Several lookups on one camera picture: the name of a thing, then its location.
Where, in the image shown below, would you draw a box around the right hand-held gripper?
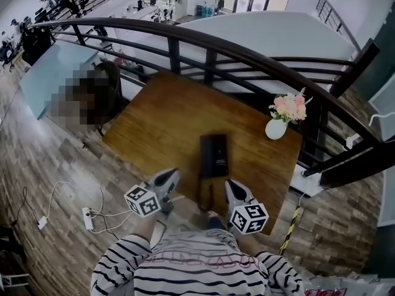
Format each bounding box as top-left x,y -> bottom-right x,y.
224,179 -> 269,236

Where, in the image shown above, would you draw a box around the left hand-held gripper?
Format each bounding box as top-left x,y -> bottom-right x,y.
123,167 -> 180,219

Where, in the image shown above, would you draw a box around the person's right forearm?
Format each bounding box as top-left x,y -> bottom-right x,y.
239,231 -> 264,256

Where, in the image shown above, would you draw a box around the person's left forearm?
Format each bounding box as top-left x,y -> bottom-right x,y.
135,216 -> 162,241

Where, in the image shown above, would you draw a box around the black telephone base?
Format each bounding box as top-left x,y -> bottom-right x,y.
199,133 -> 231,178

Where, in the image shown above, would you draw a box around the yellow black striped strip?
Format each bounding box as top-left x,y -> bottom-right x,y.
279,207 -> 302,256

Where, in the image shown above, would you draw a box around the white plinth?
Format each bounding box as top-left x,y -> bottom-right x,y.
289,165 -> 325,199

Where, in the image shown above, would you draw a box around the white round vase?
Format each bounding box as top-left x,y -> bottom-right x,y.
265,118 -> 288,141

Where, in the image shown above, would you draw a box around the striped shirt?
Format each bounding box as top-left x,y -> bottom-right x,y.
91,228 -> 305,296

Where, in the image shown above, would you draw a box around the white power strip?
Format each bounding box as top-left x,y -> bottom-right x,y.
81,207 -> 94,230

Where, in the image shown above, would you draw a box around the black round-back chair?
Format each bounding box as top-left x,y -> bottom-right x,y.
78,60 -> 123,137

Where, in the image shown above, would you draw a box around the white vase with pink flowers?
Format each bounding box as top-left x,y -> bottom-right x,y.
268,87 -> 313,125

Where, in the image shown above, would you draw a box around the white bag with red print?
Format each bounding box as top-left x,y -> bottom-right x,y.
304,276 -> 383,296

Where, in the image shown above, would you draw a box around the dark curved railing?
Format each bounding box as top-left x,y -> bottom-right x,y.
30,17 -> 395,188

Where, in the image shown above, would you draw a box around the light blue table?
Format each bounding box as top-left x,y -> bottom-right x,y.
19,40 -> 102,120

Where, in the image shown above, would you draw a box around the black cabinet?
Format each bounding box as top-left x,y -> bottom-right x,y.
23,29 -> 53,66

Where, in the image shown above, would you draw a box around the black stair railing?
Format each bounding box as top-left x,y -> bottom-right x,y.
316,0 -> 362,51

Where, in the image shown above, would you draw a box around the white power strip cables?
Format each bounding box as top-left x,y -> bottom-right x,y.
89,208 -> 136,234

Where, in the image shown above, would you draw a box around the white adapter cable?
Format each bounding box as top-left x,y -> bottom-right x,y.
46,181 -> 104,220

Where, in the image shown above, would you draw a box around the thin black floor cable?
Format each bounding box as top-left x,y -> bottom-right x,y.
10,186 -> 40,228

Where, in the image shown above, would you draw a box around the white hanging cable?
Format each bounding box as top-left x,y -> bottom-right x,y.
368,112 -> 395,126

